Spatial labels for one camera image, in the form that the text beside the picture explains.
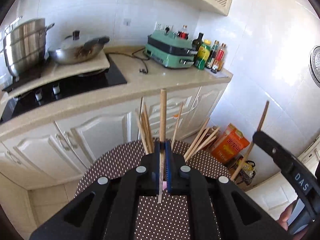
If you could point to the black glass gas stove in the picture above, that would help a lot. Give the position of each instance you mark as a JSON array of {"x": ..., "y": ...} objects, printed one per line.
[{"x": 110, "y": 77}]

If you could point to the brown dotted tablecloth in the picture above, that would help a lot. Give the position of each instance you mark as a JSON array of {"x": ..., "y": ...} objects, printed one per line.
[{"x": 112, "y": 162}]

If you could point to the white wall switch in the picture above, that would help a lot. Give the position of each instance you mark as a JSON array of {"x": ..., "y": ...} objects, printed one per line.
[{"x": 128, "y": 22}]

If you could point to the white base cabinet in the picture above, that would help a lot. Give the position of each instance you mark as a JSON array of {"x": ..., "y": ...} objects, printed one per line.
[{"x": 100, "y": 130}]

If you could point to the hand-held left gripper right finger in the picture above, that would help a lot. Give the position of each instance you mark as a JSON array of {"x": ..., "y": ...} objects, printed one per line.
[{"x": 168, "y": 170}]

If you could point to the red label sauce bottle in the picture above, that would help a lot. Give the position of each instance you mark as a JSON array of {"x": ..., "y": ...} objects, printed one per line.
[{"x": 220, "y": 55}]

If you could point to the dark cola bottle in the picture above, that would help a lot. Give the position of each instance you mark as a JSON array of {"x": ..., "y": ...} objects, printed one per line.
[{"x": 183, "y": 33}]

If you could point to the silver stove knob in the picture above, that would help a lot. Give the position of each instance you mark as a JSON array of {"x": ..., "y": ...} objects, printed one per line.
[
  {"x": 56, "y": 89},
  {"x": 38, "y": 95}
]

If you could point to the steel wok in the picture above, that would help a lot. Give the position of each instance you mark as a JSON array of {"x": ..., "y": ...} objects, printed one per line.
[{"x": 70, "y": 55}]

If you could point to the pink cup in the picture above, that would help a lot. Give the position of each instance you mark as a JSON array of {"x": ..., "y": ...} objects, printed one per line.
[{"x": 164, "y": 185}]

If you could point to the dark olive oil bottle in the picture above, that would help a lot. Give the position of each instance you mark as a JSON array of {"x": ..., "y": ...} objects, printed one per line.
[{"x": 198, "y": 43}]

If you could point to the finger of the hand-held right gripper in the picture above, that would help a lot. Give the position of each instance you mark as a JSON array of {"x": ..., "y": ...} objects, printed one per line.
[{"x": 275, "y": 151}]

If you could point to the orange carton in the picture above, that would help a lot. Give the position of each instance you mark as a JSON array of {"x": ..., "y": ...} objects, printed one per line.
[{"x": 232, "y": 145}]

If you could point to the wooden chopstick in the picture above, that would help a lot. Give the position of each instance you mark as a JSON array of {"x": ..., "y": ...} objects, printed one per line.
[
  {"x": 263, "y": 115},
  {"x": 163, "y": 110}
]

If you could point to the beige stone slab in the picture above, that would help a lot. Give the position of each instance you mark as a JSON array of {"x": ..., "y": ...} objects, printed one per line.
[{"x": 75, "y": 67}]

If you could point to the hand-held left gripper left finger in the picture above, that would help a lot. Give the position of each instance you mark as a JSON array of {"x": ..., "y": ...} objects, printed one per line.
[{"x": 157, "y": 170}]

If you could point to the beige kitchen countertop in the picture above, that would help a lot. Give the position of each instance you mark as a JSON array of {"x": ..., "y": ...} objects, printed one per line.
[{"x": 155, "y": 80}]

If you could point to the white panelled door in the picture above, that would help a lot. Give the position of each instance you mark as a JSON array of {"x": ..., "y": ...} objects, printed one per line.
[{"x": 270, "y": 195}]

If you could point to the round metal strainer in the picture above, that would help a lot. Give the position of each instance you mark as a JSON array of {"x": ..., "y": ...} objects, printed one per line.
[{"x": 315, "y": 65}]

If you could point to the dark sauce bottle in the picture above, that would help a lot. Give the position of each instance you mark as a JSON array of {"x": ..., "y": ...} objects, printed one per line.
[{"x": 213, "y": 53}]

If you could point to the green electric grill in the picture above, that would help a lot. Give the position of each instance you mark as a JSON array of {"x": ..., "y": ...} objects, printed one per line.
[{"x": 162, "y": 55}]

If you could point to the white wall socket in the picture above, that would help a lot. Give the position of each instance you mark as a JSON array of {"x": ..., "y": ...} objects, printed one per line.
[{"x": 161, "y": 26}]

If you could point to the bunch of chopsticks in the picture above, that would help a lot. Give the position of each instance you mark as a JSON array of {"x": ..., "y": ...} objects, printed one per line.
[{"x": 147, "y": 135}]

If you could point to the green bottle with yellow cap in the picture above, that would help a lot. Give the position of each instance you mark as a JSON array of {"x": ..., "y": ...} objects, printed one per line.
[{"x": 202, "y": 55}]

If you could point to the steel stockpot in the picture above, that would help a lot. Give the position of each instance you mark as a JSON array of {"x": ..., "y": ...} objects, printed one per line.
[{"x": 22, "y": 47}]

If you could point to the small dark bottle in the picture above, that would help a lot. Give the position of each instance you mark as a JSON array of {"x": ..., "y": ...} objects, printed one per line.
[{"x": 214, "y": 69}]

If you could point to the person's right hand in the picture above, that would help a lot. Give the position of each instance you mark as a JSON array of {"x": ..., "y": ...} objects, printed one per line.
[{"x": 286, "y": 217}]

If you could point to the amber cooking oil jug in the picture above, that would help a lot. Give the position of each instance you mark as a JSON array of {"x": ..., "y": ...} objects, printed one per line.
[{"x": 220, "y": 133}]

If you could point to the patterned bag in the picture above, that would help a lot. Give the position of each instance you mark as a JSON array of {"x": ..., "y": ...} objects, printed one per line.
[{"x": 247, "y": 177}]

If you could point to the yellow packet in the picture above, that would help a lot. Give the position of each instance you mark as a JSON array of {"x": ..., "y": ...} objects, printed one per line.
[{"x": 248, "y": 166}]

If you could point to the glass wok lid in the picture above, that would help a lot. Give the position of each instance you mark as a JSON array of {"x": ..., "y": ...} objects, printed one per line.
[{"x": 72, "y": 42}]

